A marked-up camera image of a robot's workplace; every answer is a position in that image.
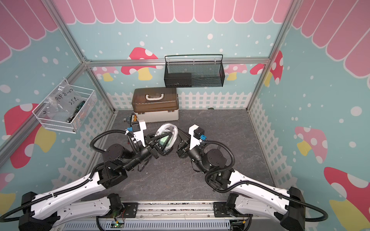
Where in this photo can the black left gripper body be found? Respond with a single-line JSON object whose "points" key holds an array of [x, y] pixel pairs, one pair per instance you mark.
{"points": [[151, 147]]}

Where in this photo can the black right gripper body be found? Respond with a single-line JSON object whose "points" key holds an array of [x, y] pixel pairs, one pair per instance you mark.
{"points": [[184, 151]]}

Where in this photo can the green charger cube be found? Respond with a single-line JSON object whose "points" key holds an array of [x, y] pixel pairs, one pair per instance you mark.
{"points": [[164, 141]]}

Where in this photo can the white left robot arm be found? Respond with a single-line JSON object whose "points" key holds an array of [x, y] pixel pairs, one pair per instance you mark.
{"points": [[42, 212]]}

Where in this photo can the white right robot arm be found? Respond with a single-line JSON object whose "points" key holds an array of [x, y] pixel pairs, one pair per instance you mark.
{"points": [[247, 197]]}

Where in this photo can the black yellow charger board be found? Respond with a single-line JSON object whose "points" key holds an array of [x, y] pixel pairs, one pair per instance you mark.
{"points": [[133, 118]]}

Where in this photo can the brown lid storage box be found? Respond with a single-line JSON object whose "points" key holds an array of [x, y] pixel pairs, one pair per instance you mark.
{"points": [[156, 104]]}

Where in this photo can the clear labelled plastic bag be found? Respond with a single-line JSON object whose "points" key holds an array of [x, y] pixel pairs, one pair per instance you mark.
{"points": [[61, 102]]}

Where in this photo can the black wire mesh basket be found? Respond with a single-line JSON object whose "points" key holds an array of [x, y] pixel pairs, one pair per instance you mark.
{"points": [[194, 71]]}

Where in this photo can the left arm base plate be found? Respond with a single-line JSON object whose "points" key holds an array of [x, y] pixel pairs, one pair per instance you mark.
{"points": [[125, 210]]}

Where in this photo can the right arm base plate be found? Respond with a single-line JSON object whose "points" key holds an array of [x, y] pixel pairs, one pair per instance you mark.
{"points": [[225, 209]]}

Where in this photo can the green handled tool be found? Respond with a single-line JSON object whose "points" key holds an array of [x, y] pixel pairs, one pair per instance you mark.
{"points": [[78, 108]]}

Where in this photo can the white wire wall basket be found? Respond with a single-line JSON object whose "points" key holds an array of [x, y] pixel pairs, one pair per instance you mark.
{"points": [[88, 95]]}

